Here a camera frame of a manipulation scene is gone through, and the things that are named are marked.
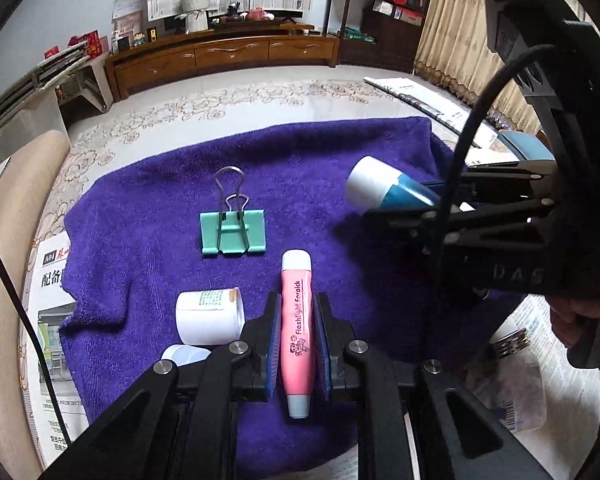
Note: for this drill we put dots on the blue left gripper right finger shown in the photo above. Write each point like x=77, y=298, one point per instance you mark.
x=323, y=332

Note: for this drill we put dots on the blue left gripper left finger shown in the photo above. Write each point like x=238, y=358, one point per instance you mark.
x=270, y=349

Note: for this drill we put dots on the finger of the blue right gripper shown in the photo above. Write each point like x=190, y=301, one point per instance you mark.
x=493, y=182
x=486, y=223

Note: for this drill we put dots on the pink flashlight pen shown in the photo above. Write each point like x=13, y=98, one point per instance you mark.
x=297, y=358

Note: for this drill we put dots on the blue white lotion tube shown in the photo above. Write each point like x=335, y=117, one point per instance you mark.
x=373, y=184

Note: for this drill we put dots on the white tape roll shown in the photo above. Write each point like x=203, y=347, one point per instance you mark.
x=210, y=317

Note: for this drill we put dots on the green binder clip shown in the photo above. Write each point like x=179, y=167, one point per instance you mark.
x=234, y=229

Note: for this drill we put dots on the clear candy bottle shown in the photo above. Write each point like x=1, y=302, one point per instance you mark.
x=509, y=383

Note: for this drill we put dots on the right hand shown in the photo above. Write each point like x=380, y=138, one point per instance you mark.
x=563, y=317

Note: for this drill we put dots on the blue chair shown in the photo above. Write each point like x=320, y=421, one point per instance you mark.
x=525, y=146

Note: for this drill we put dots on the folded newspaper stack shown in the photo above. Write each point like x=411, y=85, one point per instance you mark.
x=448, y=115

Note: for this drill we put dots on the purple towel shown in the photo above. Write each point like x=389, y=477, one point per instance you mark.
x=135, y=246

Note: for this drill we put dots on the beige curtain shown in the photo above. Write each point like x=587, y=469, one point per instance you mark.
x=460, y=50

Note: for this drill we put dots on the dark display shelf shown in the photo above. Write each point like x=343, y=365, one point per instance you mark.
x=376, y=33

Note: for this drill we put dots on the large newspaper spread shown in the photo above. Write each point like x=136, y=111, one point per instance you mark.
x=48, y=307

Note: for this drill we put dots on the wooden tv cabinet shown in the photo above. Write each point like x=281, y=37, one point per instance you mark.
x=229, y=47

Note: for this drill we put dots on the white vase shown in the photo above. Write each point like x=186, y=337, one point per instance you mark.
x=194, y=14

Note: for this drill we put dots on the folded cardboard stack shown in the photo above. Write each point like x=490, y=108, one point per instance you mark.
x=29, y=107

